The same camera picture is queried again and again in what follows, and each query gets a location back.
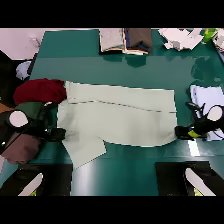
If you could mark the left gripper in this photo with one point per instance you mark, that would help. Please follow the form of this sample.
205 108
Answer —
58 134

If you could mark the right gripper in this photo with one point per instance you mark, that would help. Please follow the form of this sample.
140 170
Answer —
182 132

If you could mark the white shirt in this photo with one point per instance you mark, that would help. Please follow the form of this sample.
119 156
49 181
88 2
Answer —
126 116

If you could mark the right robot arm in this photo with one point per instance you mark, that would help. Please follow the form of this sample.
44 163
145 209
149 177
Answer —
208 123

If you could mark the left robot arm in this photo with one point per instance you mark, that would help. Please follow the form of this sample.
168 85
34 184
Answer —
20 121

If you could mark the dark green garment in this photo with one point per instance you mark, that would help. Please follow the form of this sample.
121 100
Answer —
30 108

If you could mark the pale lilac garment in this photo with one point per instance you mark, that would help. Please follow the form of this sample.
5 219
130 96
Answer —
208 96

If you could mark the red garment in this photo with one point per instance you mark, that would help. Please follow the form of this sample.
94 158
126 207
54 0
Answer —
40 90

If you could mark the heap of clothes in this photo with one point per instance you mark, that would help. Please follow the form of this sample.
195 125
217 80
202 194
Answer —
181 38

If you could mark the dark brown folded garment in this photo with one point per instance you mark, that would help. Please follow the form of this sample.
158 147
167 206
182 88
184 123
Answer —
139 38

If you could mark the grey folded garment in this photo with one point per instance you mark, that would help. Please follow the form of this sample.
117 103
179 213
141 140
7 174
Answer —
111 40

